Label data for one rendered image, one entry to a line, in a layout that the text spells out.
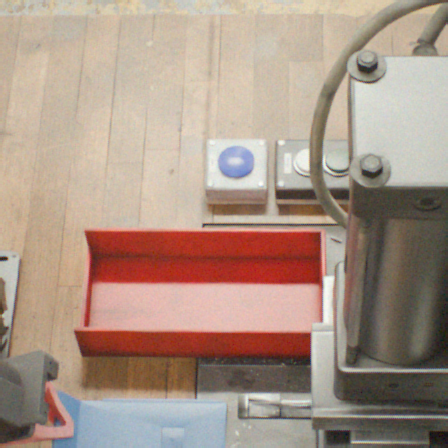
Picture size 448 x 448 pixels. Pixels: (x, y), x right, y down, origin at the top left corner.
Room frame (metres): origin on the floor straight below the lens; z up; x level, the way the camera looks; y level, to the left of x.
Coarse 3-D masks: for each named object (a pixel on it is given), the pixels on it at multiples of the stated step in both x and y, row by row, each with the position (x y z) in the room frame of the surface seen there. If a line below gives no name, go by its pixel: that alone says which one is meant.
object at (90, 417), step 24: (72, 408) 0.47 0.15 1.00; (96, 408) 0.47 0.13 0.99; (120, 408) 0.47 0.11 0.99; (144, 408) 0.46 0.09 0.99; (168, 408) 0.46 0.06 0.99; (192, 408) 0.46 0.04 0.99; (216, 408) 0.46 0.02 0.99; (96, 432) 0.44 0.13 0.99; (120, 432) 0.44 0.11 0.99; (144, 432) 0.44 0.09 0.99; (192, 432) 0.44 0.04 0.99; (216, 432) 0.43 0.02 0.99
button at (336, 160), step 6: (336, 150) 0.77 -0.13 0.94; (342, 150) 0.77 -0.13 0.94; (330, 156) 0.76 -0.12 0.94; (336, 156) 0.76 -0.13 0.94; (342, 156) 0.76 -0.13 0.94; (330, 162) 0.76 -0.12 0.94; (336, 162) 0.75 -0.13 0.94; (342, 162) 0.75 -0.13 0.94; (330, 168) 0.75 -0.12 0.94; (336, 168) 0.75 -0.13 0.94; (342, 168) 0.75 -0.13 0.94; (348, 168) 0.75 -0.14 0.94
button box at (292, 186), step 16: (288, 144) 0.79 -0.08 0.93; (304, 144) 0.79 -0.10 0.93; (336, 144) 0.78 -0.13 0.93; (288, 160) 0.77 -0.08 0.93; (288, 176) 0.75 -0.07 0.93; (304, 176) 0.75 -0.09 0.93; (336, 176) 0.74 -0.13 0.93; (288, 192) 0.73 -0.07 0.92; (304, 192) 0.73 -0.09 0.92; (336, 192) 0.73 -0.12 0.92
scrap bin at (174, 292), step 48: (96, 240) 0.68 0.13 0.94; (144, 240) 0.67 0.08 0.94; (192, 240) 0.67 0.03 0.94; (240, 240) 0.66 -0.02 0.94; (288, 240) 0.66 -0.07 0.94; (96, 288) 0.64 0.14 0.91; (144, 288) 0.64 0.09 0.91; (192, 288) 0.63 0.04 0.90; (240, 288) 0.63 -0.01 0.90; (288, 288) 0.62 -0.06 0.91; (96, 336) 0.56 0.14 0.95; (144, 336) 0.56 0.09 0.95; (192, 336) 0.55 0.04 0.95; (240, 336) 0.55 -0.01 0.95; (288, 336) 0.55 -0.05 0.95
